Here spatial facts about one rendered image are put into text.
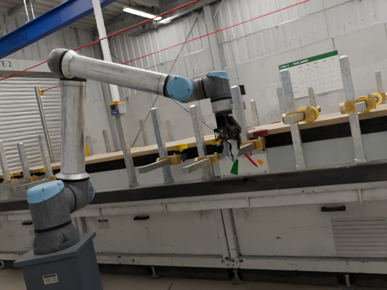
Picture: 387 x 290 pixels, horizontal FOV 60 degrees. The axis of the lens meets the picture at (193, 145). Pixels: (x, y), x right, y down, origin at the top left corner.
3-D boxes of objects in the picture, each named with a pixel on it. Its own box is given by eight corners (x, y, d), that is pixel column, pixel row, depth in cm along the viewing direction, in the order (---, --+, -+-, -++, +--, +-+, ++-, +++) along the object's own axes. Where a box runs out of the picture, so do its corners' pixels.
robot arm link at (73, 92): (48, 213, 157) (47, 48, 148) (69, 203, 174) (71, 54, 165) (76, 217, 153) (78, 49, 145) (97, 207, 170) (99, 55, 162)
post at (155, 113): (171, 190, 192) (154, 107, 190) (166, 190, 194) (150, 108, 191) (174, 189, 195) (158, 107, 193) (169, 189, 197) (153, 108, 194)
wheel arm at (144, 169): (144, 174, 167) (143, 166, 166) (139, 175, 168) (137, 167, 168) (187, 159, 205) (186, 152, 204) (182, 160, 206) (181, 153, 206)
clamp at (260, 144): (262, 149, 163) (261, 138, 162) (236, 153, 169) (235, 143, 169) (266, 147, 168) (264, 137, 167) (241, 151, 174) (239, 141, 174)
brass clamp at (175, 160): (176, 164, 187) (174, 156, 186) (156, 167, 193) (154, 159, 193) (181, 163, 192) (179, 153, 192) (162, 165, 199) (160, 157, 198)
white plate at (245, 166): (269, 173, 163) (265, 153, 162) (220, 178, 175) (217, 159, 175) (269, 173, 163) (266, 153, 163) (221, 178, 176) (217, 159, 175)
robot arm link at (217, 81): (206, 75, 146) (228, 70, 143) (211, 104, 146) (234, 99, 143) (201, 72, 137) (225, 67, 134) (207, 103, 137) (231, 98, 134)
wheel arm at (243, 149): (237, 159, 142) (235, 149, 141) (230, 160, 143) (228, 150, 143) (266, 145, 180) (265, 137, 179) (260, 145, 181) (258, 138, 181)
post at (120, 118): (135, 187, 204) (119, 114, 201) (128, 188, 206) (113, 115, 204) (139, 185, 208) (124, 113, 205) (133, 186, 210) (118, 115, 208)
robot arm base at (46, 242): (70, 250, 136) (65, 225, 136) (25, 258, 137) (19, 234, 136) (86, 234, 155) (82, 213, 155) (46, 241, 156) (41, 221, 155)
